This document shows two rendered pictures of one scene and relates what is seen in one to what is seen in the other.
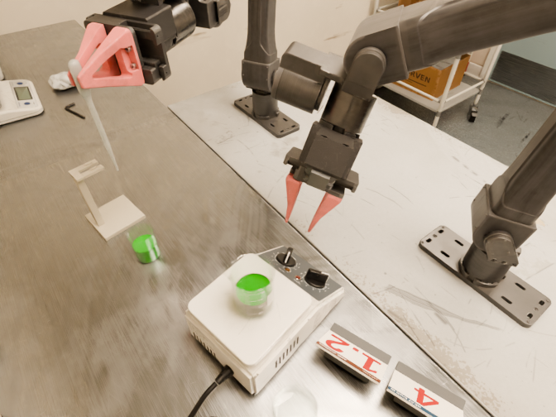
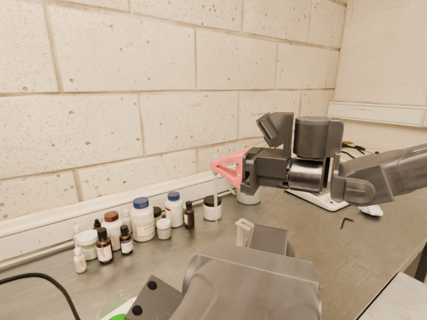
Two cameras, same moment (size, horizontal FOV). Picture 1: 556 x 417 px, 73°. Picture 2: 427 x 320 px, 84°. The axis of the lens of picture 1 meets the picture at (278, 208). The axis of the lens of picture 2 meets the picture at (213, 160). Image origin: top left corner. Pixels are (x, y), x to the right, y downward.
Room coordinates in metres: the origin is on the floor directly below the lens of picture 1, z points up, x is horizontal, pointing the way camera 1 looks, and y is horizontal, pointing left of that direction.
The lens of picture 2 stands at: (0.40, -0.24, 1.37)
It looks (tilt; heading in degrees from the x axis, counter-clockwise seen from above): 17 degrees down; 92
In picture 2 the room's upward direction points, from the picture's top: straight up
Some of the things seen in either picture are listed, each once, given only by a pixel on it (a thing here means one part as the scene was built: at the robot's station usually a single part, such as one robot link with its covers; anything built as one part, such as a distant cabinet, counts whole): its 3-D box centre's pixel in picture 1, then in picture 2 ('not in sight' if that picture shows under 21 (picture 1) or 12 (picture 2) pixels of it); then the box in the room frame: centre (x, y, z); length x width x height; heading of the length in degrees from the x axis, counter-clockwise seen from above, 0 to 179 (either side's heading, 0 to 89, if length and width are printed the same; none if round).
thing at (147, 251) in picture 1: (144, 243); not in sight; (0.39, 0.22, 0.93); 0.04 x 0.04 x 0.06
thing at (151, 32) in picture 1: (141, 39); (270, 171); (0.49, 0.18, 1.22); 0.10 x 0.07 x 0.07; 67
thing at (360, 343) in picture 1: (354, 351); not in sight; (0.22, -0.10, 0.92); 0.09 x 0.06 x 0.04; 55
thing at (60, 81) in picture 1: (64, 79); (372, 208); (0.99, 0.60, 0.92); 0.08 x 0.08 x 0.04; 33
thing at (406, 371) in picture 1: (427, 395); not in sight; (0.16, -0.19, 0.92); 0.09 x 0.06 x 0.04; 55
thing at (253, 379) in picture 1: (265, 308); not in sight; (0.27, 0.02, 0.94); 0.22 x 0.13 x 0.08; 138
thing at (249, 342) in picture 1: (250, 304); not in sight; (0.25, 0.04, 0.98); 0.12 x 0.12 x 0.01; 48
